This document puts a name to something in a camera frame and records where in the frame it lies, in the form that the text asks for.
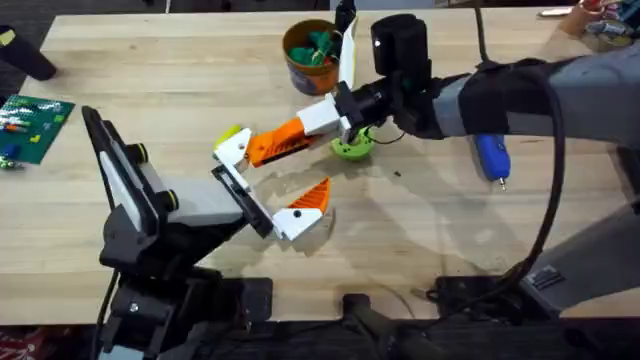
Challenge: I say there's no orange toy tub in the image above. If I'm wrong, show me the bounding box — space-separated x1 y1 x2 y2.
282 18 346 97

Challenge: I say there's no left wrist black upright plate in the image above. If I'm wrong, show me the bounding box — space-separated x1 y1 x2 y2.
81 104 161 239

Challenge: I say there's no green disc with holes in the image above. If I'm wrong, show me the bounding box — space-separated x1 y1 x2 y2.
330 127 376 162

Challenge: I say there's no green board with toy blocks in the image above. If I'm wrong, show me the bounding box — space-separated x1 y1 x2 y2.
0 94 76 171

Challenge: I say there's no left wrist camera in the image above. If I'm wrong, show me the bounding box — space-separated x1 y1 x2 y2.
124 142 180 214

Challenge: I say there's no black camera cable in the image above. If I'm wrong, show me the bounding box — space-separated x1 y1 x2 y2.
91 269 121 360

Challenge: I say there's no blue electric screwdriver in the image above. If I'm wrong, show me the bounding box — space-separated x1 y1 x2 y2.
472 133 512 192

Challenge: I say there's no heap of tools and tape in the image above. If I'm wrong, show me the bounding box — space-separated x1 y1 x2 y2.
537 0 640 51

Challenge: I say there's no black cylinder with yellow label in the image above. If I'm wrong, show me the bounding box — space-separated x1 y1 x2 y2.
0 24 58 82

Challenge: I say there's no thick black cable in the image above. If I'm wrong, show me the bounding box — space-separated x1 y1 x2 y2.
429 59 566 311

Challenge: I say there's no right wrist black upright plate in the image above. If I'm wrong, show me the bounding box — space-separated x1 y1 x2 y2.
335 0 359 92

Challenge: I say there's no wrist black upright plate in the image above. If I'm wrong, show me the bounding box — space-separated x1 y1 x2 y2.
335 0 359 92
81 104 161 239

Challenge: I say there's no thin black cable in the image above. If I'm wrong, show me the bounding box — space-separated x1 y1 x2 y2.
473 0 491 66

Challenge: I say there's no thin black wire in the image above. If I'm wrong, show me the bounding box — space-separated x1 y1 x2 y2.
364 125 407 146

